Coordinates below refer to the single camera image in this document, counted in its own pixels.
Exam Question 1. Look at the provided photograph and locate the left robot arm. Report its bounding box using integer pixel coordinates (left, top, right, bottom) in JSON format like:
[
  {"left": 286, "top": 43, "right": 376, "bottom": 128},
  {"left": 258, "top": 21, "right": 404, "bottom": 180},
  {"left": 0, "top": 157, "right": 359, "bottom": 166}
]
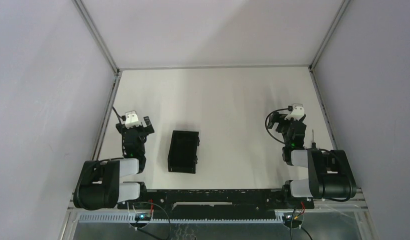
[{"left": 73, "top": 114, "right": 154, "bottom": 211}]

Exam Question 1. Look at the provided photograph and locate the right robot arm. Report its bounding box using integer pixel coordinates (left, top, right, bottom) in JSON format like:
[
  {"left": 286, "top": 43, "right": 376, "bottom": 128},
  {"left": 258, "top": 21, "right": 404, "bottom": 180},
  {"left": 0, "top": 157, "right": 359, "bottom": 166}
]
[{"left": 265, "top": 109, "right": 357, "bottom": 208}]

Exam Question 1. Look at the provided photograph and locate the black plastic bin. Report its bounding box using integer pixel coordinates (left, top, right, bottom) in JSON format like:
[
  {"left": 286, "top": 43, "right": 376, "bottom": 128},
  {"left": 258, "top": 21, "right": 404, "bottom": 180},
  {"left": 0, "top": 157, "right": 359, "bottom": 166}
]
[{"left": 167, "top": 130, "right": 200, "bottom": 174}]

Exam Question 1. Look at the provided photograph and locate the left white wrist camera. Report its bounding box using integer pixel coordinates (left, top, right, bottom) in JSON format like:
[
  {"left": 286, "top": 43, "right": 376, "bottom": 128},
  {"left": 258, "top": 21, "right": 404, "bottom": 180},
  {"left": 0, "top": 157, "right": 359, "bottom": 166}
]
[{"left": 124, "top": 110, "right": 141, "bottom": 129}]

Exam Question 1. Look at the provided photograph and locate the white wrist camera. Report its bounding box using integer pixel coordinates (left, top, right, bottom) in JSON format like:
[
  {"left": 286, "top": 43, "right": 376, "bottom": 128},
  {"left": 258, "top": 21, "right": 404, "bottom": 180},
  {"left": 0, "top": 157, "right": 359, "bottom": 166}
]
[
  {"left": 124, "top": 110, "right": 141, "bottom": 129},
  {"left": 284, "top": 103, "right": 306, "bottom": 121}
]

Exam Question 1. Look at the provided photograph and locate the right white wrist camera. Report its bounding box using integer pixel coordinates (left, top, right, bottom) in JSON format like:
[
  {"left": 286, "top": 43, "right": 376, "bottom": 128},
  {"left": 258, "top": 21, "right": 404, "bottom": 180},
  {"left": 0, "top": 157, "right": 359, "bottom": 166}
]
[{"left": 284, "top": 103, "right": 306, "bottom": 121}]

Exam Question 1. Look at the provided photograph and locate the aluminium frame rail left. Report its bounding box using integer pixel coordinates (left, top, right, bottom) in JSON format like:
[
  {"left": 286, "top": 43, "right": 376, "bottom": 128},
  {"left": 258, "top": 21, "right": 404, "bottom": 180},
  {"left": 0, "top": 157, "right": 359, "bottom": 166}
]
[{"left": 90, "top": 69, "right": 121, "bottom": 161}]

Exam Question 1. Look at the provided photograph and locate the aluminium frame rail back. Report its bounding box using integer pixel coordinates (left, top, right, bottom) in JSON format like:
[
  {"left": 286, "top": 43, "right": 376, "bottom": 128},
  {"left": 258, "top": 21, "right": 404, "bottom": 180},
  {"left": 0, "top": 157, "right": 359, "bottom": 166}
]
[{"left": 119, "top": 64, "right": 310, "bottom": 72}]

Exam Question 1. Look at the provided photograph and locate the left circuit board with wires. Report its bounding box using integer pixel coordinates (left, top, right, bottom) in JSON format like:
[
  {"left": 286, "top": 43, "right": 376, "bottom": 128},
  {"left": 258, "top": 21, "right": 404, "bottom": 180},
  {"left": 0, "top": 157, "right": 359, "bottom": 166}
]
[{"left": 128, "top": 201, "right": 171, "bottom": 240}]

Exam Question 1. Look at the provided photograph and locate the circuit board with wires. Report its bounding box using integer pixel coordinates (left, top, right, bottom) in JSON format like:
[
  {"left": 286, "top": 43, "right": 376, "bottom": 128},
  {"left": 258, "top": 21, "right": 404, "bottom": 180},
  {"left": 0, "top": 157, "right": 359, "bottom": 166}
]
[
  {"left": 128, "top": 201, "right": 171, "bottom": 240},
  {"left": 283, "top": 198, "right": 315, "bottom": 240}
]

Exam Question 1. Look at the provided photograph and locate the right circuit board with wires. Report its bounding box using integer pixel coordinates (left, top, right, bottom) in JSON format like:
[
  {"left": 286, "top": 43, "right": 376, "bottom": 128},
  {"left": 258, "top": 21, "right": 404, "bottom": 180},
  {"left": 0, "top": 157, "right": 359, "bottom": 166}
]
[{"left": 283, "top": 198, "right": 315, "bottom": 240}]

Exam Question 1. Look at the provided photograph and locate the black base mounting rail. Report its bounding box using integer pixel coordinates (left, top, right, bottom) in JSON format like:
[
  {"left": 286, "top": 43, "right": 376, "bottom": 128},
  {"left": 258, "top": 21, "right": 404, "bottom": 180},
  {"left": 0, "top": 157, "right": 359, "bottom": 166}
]
[{"left": 117, "top": 188, "right": 295, "bottom": 218}]

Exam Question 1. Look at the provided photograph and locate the grey slotted cable duct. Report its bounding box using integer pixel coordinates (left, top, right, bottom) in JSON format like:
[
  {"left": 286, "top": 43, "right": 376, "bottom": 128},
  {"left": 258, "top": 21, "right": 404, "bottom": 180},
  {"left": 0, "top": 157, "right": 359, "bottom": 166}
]
[{"left": 78, "top": 212, "right": 284, "bottom": 224}]

